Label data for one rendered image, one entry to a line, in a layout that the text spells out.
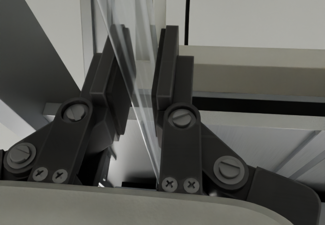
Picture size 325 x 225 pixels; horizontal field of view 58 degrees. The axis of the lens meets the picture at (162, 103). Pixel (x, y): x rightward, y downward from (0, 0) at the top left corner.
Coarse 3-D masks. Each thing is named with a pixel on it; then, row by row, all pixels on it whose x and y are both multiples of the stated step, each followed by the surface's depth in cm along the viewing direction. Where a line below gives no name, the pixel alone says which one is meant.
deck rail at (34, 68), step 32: (0, 0) 15; (0, 32) 15; (32, 32) 18; (0, 64) 15; (32, 64) 18; (64, 64) 23; (0, 96) 16; (32, 96) 19; (64, 96) 23; (32, 128) 19
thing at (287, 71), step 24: (192, 48) 77; (216, 48) 78; (240, 48) 79; (264, 48) 80; (288, 48) 81; (216, 72) 55; (240, 72) 54; (264, 72) 54; (288, 72) 53; (312, 72) 53
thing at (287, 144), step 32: (192, 96) 24; (224, 96) 24; (256, 96) 24; (288, 96) 24; (128, 128) 21; (224, 128) 19; (256, 128) 19; (288, 128) 18; (320, 128) 18; (128, 160) 28; (256, 160) 25; (288, 160) 23; (320, 160) 22; (320, 192) 32
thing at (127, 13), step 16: (112, 0) 8; (128, 0) 8; (144, 0) 8; (112, 16) 9; (128, 16) 9; (144, 16) 8; (112, 32) 9; (128, 32) 9; (144, 32) 9; (128, 48) 10; (144, 48) 10; (128, 64) 11; (144, 64) 11; (128, 80) 12; (144, 80) 12; (144, 96) 13; (144, 112) 14; (144, 128) 16; (160, 160) 21
